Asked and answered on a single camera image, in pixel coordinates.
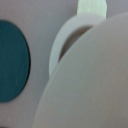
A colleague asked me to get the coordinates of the pink pot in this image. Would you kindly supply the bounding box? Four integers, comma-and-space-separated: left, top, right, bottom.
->
49, 15, 112, 84

